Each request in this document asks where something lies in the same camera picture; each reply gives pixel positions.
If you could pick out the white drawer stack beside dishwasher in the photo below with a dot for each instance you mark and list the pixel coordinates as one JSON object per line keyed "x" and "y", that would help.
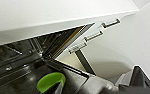
{"x": 114, "y": 36}

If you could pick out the green plastic bowl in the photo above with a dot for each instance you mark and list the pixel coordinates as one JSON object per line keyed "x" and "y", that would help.
{"x": 49, "y": 81}

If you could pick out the steel drawer pull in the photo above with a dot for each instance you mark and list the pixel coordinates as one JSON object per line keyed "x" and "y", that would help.
{"x": 77, "y": 48}
{"x": 93, "y": 36}
{"x": 111, "y": 22}

